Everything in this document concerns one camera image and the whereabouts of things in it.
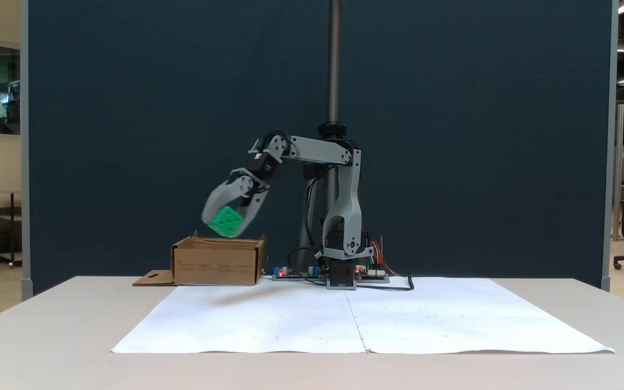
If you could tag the grey metal camera pole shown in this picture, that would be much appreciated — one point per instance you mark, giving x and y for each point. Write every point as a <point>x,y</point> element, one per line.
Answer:
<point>334,65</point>

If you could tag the white paper sheet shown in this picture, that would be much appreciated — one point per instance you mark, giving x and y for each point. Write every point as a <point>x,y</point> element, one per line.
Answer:
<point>290,319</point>

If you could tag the dark blue partition panel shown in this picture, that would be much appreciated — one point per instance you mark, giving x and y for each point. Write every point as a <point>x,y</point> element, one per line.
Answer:
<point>128,108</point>

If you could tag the narrow grey fixed gripper jaw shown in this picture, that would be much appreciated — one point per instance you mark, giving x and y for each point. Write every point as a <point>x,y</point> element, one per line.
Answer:
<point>255,208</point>

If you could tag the brown cardboard box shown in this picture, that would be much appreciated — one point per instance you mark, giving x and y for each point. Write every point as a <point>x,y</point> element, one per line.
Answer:
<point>214,265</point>

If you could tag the framed wall window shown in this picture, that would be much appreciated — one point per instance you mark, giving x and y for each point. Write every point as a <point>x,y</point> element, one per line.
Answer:
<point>6,92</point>

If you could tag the wide grey moving gripper jaw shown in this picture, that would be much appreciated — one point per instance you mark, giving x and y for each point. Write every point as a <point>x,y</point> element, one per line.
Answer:
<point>224,197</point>

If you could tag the green die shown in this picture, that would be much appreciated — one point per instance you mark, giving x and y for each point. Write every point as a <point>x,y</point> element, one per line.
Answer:
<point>225,221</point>

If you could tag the blue circuit board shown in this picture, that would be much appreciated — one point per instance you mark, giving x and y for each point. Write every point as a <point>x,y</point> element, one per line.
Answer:
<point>296,275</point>

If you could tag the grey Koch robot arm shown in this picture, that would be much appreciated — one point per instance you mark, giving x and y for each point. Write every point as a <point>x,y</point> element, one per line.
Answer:
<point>344,206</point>

